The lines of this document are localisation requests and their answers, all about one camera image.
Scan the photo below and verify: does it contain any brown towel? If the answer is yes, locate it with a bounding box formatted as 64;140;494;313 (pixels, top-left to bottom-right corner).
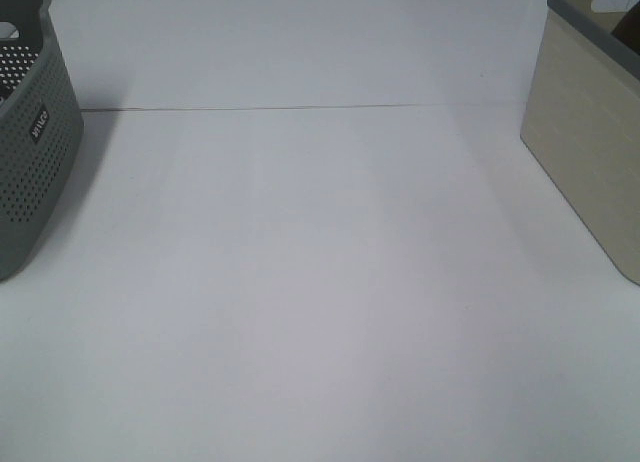
611;6;640;53

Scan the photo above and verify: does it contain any beige plastic basket grey rim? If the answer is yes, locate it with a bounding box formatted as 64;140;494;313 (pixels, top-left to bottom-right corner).
520;0;639;283

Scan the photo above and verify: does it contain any grey perforated plastic basket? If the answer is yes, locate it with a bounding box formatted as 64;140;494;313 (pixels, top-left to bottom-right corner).
1;0;84;279

